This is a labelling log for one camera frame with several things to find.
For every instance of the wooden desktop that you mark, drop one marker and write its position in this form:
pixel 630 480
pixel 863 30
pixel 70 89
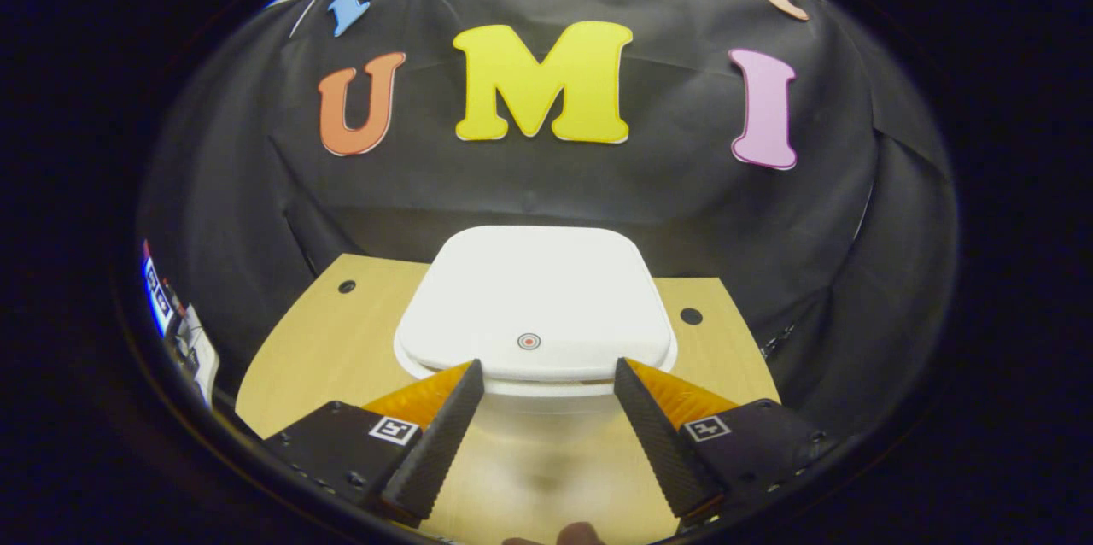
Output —
pixel 341 340

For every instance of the white desktop garbage bin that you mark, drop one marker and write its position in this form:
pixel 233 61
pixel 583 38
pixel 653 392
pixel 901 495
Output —
pixel 529 289

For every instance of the black backdrop cloth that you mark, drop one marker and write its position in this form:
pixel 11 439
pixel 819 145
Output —
pixel 546 186

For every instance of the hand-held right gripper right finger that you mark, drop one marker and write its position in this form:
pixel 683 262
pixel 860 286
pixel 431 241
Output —
pixel 657 442

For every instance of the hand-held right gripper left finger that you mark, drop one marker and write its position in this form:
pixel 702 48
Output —
pixel 440 442

